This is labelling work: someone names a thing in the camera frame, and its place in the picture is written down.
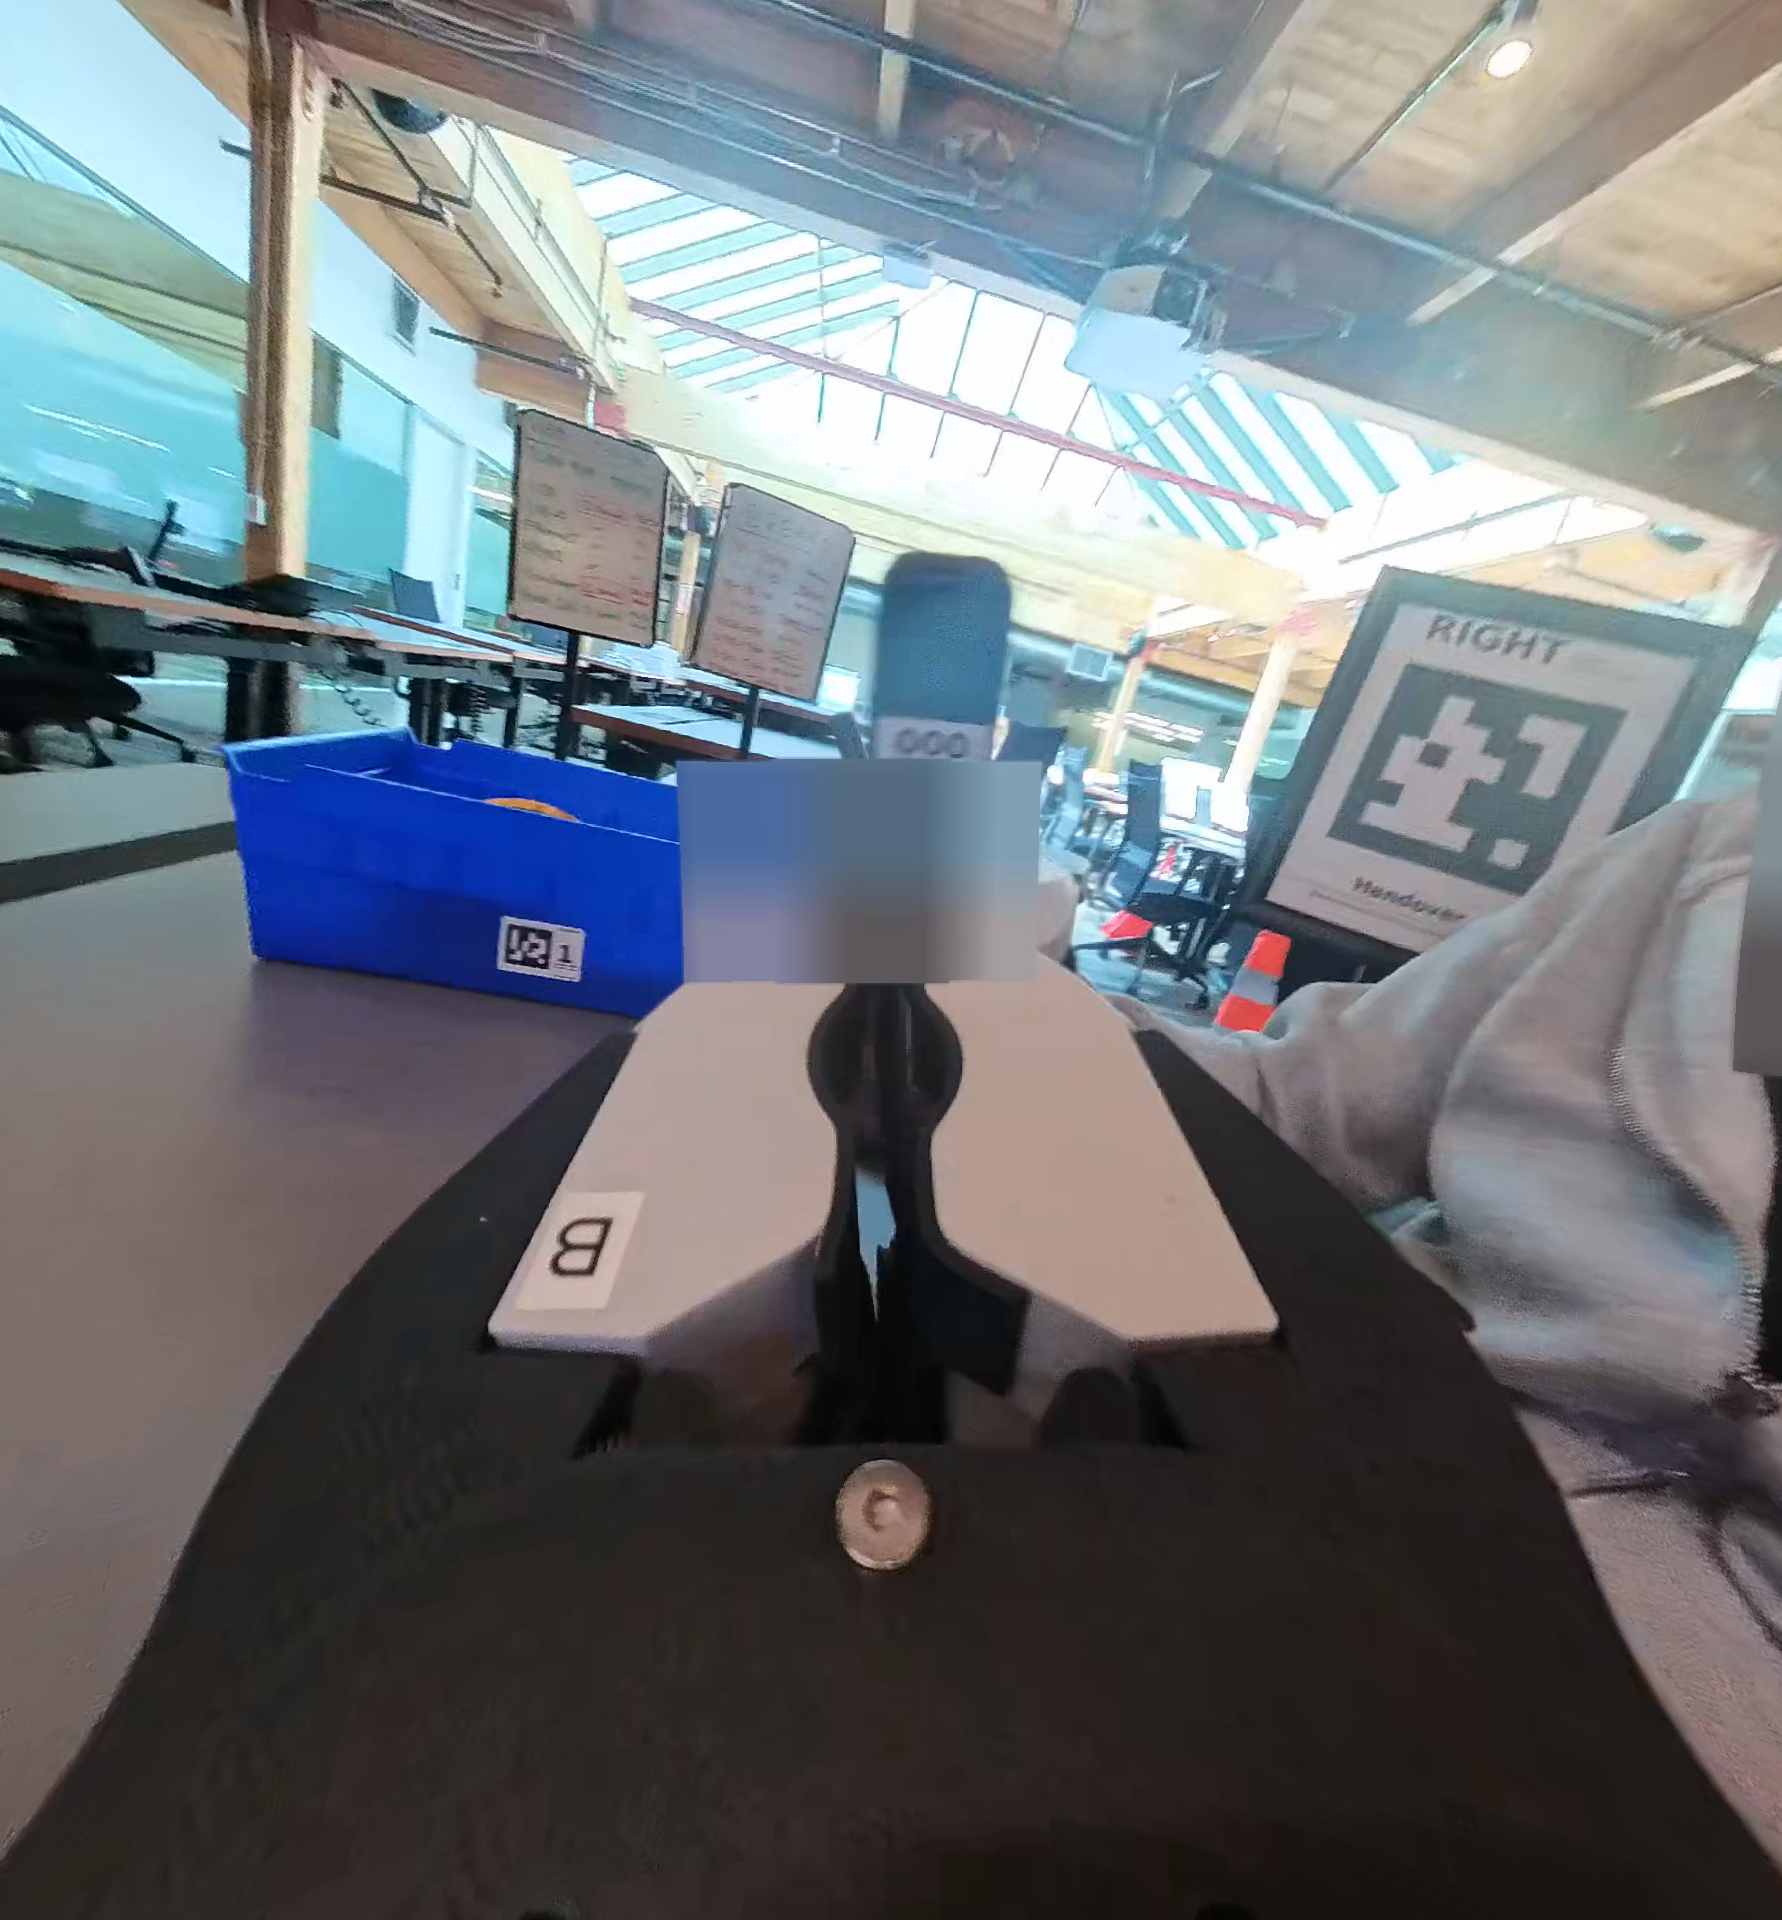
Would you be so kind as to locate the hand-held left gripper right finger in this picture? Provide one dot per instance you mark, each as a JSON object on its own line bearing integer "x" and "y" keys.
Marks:
{"x": 1115, "y": 1187}

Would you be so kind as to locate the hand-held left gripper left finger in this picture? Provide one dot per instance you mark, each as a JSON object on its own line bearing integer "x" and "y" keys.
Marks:
{"x": 650, "y": 1187}

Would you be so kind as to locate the yellow masking tape roll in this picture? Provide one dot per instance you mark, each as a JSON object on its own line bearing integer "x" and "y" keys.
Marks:
{"x": 531, "y": 809}

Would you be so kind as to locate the blue plastic bin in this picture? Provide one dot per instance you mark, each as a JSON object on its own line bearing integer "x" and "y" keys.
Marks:
{"x": 379, "y": 885}

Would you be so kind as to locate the wooden office desk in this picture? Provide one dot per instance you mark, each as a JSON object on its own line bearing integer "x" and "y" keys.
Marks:
{"x": 231, "y": 617}
{"x": 681, "y": 728}

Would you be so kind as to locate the whiteboard on stand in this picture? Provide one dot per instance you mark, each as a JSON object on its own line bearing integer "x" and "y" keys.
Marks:
{"x": 586, "y": 528}
{"x": 769, "y": 591}

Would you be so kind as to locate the orange traffic cone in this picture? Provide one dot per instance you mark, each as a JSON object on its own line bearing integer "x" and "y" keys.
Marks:
{"x": 1122, "y": 923}
{"x": 1254, "y": 992}

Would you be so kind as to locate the white ceiling projector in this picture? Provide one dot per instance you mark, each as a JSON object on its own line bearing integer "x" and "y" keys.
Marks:
{"x": 1137, "y": 340}

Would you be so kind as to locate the person's grey hoodie torso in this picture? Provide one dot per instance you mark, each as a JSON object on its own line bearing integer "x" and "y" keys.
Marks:
{"x": 1658, "y": 1274}

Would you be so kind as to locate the framed black white marker poster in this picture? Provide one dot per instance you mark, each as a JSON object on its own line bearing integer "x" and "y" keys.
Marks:
{"x": 1505, "y": 747}

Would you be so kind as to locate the ceiling spotlight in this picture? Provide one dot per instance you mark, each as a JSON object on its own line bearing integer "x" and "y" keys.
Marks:
{"x": 1509, "y": 60}

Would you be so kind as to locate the black office chair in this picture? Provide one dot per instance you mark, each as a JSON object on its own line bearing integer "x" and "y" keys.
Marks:
{"x": 5, "y": 674}

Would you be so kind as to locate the wooden support post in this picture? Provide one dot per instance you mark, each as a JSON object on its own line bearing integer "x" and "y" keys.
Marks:
{"x": 286, "y": 375}

